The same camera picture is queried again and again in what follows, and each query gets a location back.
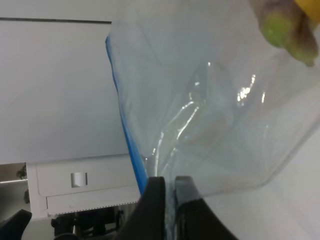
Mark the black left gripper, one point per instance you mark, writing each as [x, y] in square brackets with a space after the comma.
[14, 227]

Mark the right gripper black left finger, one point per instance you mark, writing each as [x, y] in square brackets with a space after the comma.
[147, 222]

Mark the yellow pear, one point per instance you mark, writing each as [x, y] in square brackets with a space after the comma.
[311, 8]

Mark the clear zip bag blue seal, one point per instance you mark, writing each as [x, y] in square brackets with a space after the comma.
[202, 94]

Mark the purple eggplant green stem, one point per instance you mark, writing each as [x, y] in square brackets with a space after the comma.
[284, 25]

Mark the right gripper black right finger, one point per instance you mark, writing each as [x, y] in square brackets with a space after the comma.
[194, 218]

